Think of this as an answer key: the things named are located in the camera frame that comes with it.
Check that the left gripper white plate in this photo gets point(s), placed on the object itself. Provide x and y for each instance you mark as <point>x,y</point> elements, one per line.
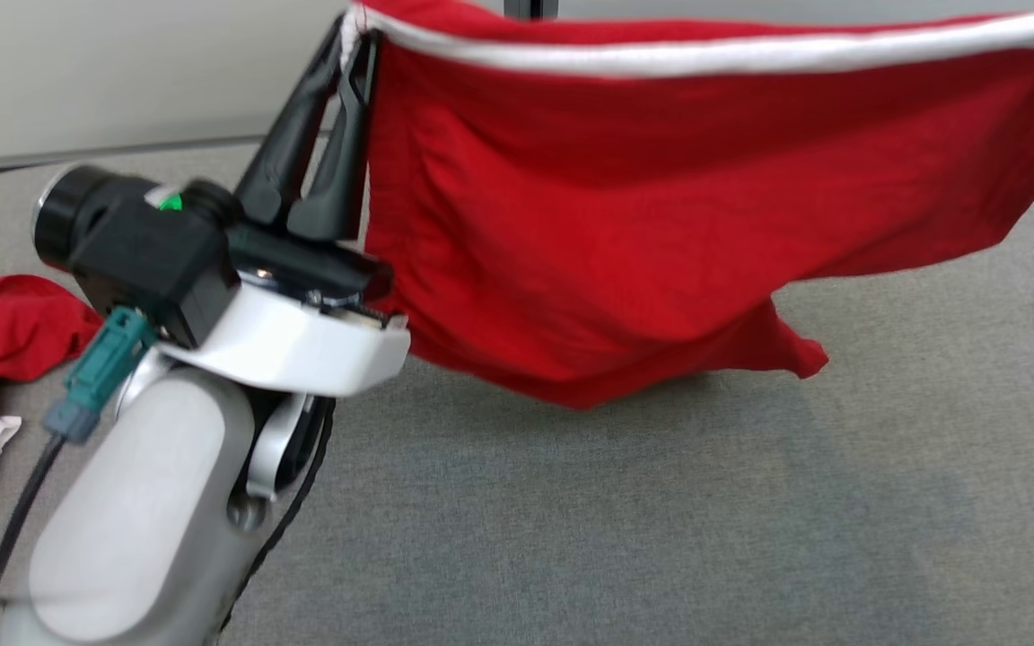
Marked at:
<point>302,345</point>

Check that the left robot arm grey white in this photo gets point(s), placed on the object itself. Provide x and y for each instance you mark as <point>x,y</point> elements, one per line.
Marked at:
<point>140,502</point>

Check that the grey fabric sofa cushion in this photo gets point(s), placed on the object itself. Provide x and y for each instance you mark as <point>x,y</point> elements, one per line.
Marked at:
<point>661,538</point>

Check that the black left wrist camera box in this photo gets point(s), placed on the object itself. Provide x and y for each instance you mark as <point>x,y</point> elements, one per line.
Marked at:
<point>144,260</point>

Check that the long grey wall base rail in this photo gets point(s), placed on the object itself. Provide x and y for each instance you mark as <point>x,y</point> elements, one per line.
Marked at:
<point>77,152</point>

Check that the grey partition post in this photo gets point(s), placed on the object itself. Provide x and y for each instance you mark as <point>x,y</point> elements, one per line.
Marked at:
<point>530,8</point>

